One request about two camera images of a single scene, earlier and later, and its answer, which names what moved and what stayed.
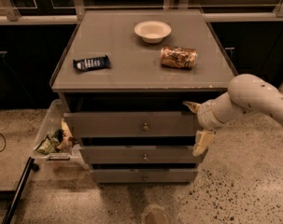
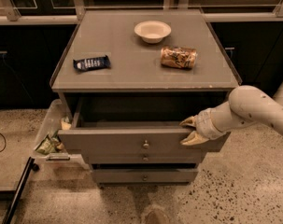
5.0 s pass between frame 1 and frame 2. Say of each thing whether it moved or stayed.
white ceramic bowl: stayed
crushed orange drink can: stayed
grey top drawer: moved
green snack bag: stayed
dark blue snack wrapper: stayed
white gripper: moved
